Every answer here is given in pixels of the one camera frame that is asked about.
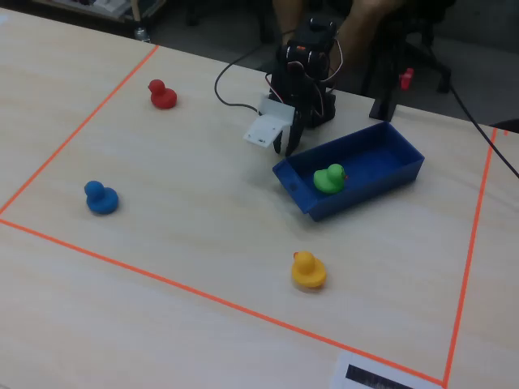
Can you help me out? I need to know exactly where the blue plastic box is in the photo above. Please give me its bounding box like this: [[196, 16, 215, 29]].
[[272, 120, 426, 223]]

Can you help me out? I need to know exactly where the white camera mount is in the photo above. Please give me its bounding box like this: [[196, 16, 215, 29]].
[[242, 95, 296, 149]]

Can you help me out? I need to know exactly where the black office chair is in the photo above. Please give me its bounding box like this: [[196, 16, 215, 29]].
[[364, 0, 478, 99]]

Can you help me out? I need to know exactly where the white paper label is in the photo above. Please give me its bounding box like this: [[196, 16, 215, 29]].
[[330, 351, 444, 389]]

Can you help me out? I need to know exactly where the black table clamp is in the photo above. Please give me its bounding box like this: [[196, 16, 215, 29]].
[[368, 71, 410, 122]]

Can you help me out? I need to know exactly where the bare person leg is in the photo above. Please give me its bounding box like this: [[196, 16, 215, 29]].
[[335, 0, 409, 76]]

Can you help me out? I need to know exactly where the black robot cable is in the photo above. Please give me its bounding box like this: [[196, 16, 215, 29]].
[[214, 42, 293, 117]]

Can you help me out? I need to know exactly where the yellow rubber duck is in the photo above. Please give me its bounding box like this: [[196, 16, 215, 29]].
[[290, 250, 328, 289]]

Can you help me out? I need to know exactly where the green rubber duck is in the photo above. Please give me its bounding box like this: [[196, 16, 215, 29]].
[[313, 163, 350, 195]]

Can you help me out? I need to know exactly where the orange tape strip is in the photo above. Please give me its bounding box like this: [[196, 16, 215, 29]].
[[0, 45, 161, 216], [0, 218, 446, 386], [443, 127, 499, 387]]

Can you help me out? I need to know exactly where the red rubber duck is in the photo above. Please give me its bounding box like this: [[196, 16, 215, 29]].
[[147, 79, 178, 110]]

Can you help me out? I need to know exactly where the blue rubber duck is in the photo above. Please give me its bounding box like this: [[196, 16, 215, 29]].
[[84, 180, 120, 216]]

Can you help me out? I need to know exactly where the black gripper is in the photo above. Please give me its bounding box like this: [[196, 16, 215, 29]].
[[272, 61, 324, 158]]

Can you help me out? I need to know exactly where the thin black cable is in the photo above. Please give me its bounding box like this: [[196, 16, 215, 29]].
[[445, 79, 519, 180]]

